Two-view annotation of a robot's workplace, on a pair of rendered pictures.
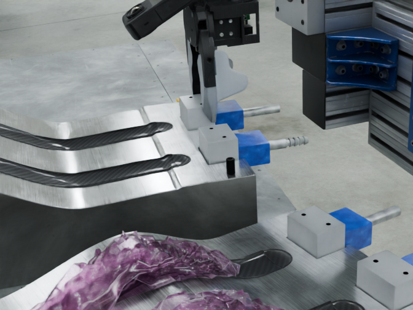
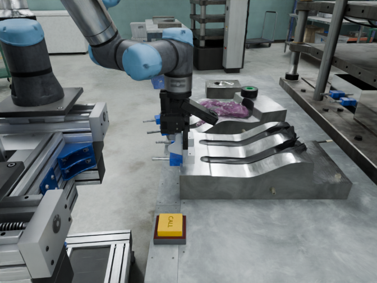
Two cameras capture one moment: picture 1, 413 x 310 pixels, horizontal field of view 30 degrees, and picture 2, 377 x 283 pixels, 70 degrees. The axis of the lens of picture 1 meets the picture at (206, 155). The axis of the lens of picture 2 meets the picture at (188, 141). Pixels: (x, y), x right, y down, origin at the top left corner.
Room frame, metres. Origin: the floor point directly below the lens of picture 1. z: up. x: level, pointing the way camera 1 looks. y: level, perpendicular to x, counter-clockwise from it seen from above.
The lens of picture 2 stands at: (1.63, 0.16, 1.34)
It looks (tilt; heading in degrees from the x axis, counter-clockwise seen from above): 29 degrees down; 192
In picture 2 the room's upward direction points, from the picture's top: straight up
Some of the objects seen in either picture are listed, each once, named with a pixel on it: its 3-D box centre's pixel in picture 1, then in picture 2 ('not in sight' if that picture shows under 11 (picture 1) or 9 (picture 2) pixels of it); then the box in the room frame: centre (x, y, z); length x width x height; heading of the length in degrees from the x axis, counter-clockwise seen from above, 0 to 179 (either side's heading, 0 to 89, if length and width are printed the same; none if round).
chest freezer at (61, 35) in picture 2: not in sight; (54, 32); (-4.49, -4.51, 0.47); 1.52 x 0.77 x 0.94; 111
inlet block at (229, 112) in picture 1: (232, 114); (173, 158); (0.95, -0.04, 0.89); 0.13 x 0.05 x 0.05; 102
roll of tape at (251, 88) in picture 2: not in sight; (249, 91); (0.37, 0.18, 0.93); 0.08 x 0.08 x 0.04
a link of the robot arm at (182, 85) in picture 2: not in sight; (178, 83); (0.95, -0.02, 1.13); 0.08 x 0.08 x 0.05
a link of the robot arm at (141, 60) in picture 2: not in sight; (145, 59); (1.03, -0.07, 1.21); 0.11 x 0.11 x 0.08; 67
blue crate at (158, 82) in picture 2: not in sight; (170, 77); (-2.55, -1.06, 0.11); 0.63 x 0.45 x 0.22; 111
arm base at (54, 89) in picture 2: not in sight; (35, 83); (0.91, -0.50, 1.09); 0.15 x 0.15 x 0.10
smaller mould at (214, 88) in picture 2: not in sight; (223, 88); (0.07, 0.03, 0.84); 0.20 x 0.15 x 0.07; 102
